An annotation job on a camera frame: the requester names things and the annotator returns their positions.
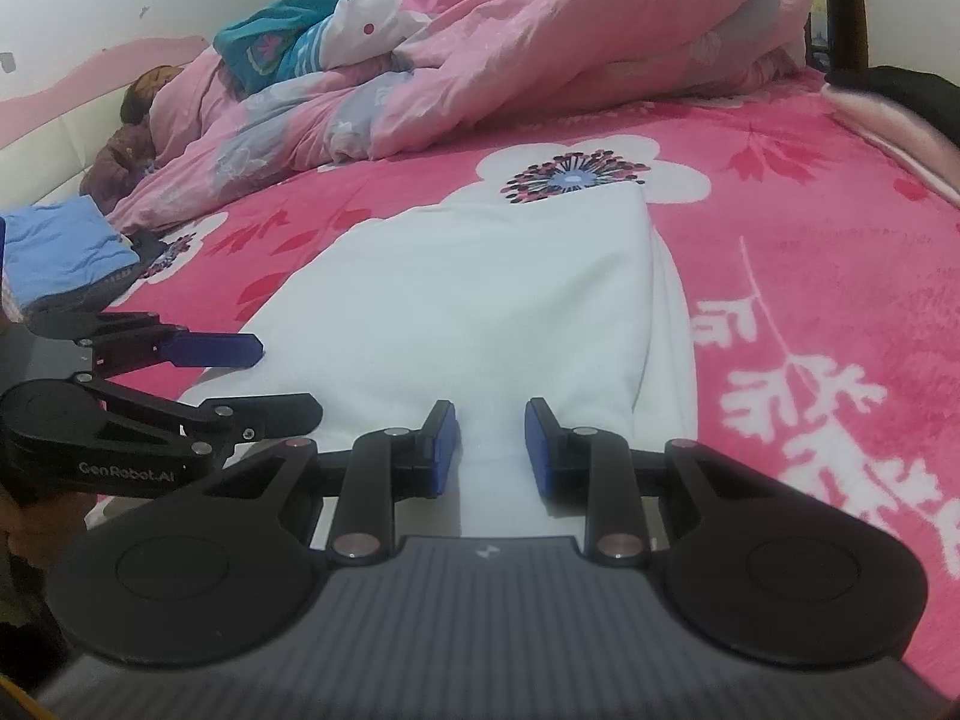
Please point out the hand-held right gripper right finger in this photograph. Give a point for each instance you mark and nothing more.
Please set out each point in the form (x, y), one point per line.
(538, 450)

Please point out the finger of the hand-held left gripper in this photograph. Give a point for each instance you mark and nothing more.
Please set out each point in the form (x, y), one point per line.
(270, 412)
(217, 351)

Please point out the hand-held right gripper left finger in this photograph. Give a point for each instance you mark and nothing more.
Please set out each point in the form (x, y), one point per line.
(446, 450)

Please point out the white shirt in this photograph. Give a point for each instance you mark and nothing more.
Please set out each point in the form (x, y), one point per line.
(487, 300)

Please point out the person's left hand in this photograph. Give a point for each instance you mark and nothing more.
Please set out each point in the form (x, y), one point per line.
(45, 529)

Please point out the dark folded garment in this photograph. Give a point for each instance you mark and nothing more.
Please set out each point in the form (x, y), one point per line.
(142, 262)

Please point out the blue folded garment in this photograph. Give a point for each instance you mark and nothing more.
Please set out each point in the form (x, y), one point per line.
(60, 247)

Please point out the pink and cream headboard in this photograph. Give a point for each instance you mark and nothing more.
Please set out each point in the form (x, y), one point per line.
(52, 112)

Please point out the teal patterned blanket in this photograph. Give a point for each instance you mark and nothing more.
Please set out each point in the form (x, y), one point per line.
(262, 45)

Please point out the pink floral bed sheet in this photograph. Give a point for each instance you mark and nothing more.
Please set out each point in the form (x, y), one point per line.
(825, 255)

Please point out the pink floral duvet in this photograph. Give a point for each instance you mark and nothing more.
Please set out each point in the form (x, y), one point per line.
(562, 37)

